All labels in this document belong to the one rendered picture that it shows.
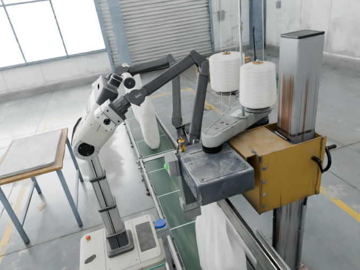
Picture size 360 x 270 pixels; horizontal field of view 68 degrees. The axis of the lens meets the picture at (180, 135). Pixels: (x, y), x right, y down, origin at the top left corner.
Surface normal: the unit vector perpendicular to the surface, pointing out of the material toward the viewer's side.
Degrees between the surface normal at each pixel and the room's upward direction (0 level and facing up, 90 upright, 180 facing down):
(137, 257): 0
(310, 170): 90
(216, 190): 90
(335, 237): 0
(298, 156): 90
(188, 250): 0
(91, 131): 115
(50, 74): 90
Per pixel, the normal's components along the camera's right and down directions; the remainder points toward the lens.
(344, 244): -0.13, -0.88
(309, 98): 0.30, 0.40
